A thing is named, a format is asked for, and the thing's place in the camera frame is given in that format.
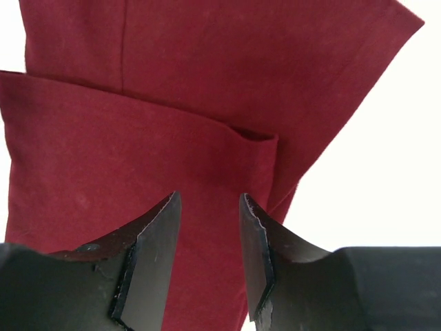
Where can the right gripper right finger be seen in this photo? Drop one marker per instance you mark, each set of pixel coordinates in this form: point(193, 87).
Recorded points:
point(295, 285)

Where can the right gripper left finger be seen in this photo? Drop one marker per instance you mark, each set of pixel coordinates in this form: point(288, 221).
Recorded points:
point(117, 282)

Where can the dark red t-shirt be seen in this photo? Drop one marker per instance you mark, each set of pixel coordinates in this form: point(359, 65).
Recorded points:
point(124, 102)

